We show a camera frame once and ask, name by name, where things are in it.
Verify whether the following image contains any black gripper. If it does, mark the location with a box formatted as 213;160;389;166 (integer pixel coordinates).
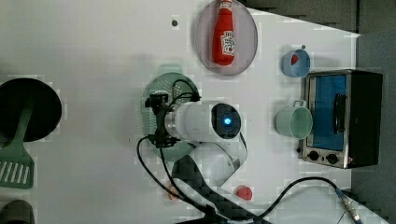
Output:
145;93;178;148

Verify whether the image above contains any green plastic strainer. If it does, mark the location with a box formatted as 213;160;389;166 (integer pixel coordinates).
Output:
141;63;201;161

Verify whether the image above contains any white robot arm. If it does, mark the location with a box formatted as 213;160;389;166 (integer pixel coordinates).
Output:
144;92;253;220

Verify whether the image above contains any red ketchup bottle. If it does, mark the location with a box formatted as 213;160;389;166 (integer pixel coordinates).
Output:
212;0;235;66

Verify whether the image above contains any grey round plate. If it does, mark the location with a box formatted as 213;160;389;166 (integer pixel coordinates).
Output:
193;0;258;76

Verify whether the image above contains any orange slice toy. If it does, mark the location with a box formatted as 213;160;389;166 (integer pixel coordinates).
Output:
167;184;179;202

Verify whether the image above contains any red strawberry on table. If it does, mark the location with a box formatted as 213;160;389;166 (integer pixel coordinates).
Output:
235;186;253;201

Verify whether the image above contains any green plastic mug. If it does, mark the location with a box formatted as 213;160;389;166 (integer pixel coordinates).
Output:
276;100;313;140

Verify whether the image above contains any black cylinder cup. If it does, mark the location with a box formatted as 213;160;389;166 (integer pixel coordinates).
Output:
0;77;63;142

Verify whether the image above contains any red strawberry in bowl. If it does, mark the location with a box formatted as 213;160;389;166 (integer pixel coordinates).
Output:
290;54;299;65

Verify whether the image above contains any green slotted spatula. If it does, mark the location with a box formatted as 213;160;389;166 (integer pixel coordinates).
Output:
0;105;35;189

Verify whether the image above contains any toaster oven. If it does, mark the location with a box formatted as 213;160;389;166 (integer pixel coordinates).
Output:
302;69;383;169

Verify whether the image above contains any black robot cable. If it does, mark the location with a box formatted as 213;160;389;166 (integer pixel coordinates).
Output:
135;78;250;216

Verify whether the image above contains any black cable with connector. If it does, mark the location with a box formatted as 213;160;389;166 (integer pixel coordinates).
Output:
251;176;363;224

